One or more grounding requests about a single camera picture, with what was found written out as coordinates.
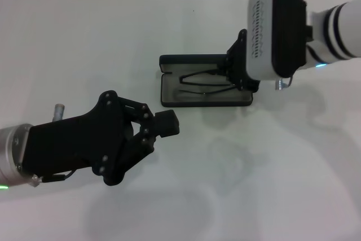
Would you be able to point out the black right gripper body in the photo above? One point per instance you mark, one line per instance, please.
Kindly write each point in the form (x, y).
(242, 54)

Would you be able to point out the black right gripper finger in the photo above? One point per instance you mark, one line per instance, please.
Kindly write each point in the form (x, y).
(229, 67)
(238, 84)

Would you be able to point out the silver wrist plug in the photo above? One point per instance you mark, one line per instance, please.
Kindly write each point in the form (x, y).
(59, 111)
(279, 83)

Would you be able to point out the black glasses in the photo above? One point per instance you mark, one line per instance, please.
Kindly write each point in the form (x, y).
(182, 79)

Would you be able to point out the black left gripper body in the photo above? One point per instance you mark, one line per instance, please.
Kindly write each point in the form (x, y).
(70, 145)

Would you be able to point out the black glasses case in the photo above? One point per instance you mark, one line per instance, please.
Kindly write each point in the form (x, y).
(169, 94)

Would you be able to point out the silver right wrist plug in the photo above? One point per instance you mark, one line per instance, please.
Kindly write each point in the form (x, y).
(279, 83)

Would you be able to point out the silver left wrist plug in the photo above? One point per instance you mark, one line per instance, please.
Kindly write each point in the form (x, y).
(59, 111)

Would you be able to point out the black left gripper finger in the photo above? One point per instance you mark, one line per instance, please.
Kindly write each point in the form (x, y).
(141, 150)
(166, 123)

